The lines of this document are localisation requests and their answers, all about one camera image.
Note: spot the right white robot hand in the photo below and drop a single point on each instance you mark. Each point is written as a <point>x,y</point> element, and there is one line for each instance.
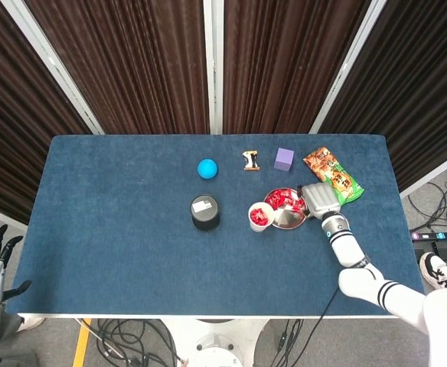
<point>321,200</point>

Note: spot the red candies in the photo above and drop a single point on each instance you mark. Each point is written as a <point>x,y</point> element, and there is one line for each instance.
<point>279,199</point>

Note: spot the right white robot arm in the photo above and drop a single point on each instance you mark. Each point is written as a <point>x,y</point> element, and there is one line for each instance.
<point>350,252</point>

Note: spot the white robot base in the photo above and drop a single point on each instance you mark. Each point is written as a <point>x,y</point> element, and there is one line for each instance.
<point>216,344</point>

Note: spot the white paper cup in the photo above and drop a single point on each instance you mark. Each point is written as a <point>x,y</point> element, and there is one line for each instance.
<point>260,227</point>

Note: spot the green orange snack bag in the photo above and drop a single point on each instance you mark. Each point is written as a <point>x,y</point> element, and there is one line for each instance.
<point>330,168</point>

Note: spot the round steel plate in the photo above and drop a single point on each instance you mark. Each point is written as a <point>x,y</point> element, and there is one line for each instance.
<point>288,218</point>

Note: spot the purple cube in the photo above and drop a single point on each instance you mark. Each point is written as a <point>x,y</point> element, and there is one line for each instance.
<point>284,158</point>

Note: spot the plain white shoe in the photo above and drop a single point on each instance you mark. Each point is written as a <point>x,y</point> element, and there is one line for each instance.
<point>30,323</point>

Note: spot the black mesh pen holder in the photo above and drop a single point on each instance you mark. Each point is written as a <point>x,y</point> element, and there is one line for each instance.
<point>205,210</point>

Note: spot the blue ball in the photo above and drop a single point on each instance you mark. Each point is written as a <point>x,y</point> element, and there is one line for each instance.
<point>207,168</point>

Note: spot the black foot pedals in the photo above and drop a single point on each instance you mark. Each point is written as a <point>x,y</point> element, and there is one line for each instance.
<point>443,249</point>

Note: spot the white black sneaker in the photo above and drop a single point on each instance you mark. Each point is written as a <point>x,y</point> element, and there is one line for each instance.
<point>436,269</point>

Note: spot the brown curtain partition panel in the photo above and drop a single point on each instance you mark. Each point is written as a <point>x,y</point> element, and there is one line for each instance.
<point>9,114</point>
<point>284,65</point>
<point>411,95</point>
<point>131,65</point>

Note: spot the blue table cloth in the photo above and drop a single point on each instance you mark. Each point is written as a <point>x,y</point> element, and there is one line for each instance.
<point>131,248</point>

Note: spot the white table frame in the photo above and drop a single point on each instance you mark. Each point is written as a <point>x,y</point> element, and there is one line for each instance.
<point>170,316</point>

